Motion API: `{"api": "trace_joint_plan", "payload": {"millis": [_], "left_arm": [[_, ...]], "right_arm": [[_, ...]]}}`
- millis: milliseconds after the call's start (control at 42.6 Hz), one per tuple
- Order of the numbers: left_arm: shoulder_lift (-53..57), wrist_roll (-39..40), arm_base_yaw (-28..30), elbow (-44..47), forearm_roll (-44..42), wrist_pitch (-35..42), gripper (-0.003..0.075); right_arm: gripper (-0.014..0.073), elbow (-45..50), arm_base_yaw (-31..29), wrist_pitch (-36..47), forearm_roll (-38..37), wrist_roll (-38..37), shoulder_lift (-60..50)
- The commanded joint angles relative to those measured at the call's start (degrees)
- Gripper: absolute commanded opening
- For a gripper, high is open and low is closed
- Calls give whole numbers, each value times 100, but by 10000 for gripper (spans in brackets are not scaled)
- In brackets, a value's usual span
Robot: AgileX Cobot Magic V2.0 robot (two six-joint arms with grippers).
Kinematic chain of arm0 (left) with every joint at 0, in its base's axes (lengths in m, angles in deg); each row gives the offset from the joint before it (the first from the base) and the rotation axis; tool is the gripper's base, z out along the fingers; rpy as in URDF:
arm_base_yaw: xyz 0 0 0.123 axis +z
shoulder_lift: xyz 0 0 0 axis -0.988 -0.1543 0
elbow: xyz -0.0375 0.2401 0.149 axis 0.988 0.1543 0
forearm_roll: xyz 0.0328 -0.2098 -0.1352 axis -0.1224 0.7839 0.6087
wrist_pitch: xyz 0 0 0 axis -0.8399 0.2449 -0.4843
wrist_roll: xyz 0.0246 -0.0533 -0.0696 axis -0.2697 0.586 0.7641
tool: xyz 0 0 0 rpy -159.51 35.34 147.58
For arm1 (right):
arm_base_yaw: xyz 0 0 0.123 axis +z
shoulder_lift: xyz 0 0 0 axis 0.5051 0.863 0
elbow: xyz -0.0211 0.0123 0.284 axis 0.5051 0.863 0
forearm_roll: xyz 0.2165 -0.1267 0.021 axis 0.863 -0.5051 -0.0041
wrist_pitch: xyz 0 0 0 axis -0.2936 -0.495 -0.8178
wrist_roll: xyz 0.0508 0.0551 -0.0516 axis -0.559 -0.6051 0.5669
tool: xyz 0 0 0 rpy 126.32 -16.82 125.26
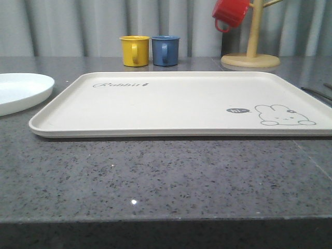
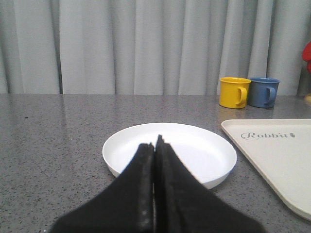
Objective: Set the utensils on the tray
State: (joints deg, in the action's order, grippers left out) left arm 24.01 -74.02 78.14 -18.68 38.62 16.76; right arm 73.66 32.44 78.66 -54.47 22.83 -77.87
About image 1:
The wooden mug tree stand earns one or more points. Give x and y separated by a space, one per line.
251 58

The cream rabbit serving tray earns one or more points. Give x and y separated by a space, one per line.
128 104

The silver metal spoon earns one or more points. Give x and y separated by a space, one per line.
327 85

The blue mug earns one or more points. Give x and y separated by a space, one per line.
165 50

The yellow mug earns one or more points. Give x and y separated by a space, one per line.
135 50

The red mug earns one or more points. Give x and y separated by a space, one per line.
230 12

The silver metal chopstick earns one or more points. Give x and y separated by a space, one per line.
317 94

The white round plate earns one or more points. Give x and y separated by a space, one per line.
20 91

